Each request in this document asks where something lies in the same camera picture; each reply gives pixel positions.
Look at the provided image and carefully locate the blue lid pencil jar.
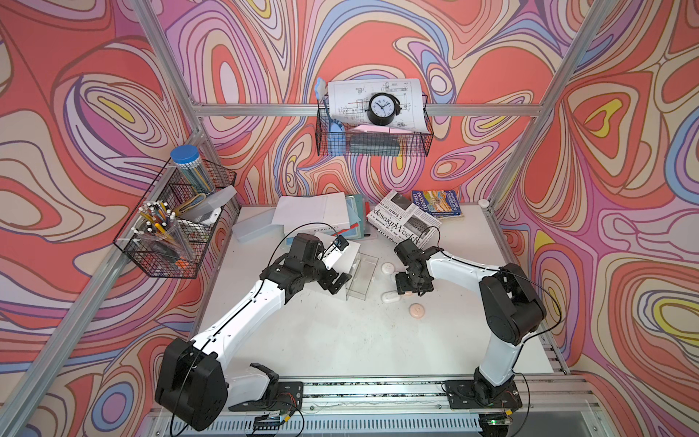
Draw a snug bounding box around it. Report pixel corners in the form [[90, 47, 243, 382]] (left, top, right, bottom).
[[170, 145, 215, 195]]

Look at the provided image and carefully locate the folded newspaper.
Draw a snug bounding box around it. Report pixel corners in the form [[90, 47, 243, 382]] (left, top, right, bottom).
[[367, 190, 442, 249]]

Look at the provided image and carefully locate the clear plastic drawer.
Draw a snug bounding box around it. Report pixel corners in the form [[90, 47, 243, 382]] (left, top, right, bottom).
[[346, 252, 379, 300]]

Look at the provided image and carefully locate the black alarm clock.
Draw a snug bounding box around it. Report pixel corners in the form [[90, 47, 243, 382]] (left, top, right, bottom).
[[366, 92, 402, 127]]

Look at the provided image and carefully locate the blue magazine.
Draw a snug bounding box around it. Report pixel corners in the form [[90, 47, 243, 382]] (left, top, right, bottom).
[[411, 190, 462, 219]]

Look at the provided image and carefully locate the white stapler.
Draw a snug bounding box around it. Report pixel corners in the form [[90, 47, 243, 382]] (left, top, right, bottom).
[[180, 186, 237, 223]]

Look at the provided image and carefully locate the white drawer cabinet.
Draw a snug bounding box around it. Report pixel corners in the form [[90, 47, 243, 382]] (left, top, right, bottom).
[[315, 232, 360, 273]]

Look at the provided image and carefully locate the white oblong earphone case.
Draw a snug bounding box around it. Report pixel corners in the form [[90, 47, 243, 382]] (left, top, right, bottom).
[[380, 291, 402, 304]]

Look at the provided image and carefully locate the white drawing paper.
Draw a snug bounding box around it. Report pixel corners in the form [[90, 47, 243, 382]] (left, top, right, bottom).
[[328, 78, 429, 134]]

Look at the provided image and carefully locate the translucent plastic box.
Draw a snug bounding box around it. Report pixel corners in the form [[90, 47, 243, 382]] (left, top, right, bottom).
[[232, 209, 283, 243]]

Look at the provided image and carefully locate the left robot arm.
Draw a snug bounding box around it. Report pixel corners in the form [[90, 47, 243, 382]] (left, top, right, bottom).
[[155, 233, 351, 432]]

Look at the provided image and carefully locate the black wire side basket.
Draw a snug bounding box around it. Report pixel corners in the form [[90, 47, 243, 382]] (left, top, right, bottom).
[[113, 164, 224, 279]]

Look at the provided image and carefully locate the white book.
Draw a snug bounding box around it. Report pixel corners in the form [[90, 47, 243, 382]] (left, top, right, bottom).
[[272, 193, 350, 232]]

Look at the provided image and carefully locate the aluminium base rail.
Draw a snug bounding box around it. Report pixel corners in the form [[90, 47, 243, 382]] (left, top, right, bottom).
[[135, 374, 613, 437]]

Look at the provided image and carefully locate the stack of folders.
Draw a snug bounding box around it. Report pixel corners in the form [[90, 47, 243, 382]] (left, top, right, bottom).
[[339, 194, 371, 240]]

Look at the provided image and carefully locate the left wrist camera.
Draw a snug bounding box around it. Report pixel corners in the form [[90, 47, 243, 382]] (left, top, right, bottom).
[[320, 236, 349, 269]]

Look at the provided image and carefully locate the black wire wall basket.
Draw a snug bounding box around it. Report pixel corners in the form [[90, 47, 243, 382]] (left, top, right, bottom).
[[315, 94, 433, 158]]

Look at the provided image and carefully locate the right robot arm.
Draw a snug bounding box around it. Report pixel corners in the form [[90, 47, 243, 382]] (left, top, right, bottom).
[[394, 240, 547, 409]]

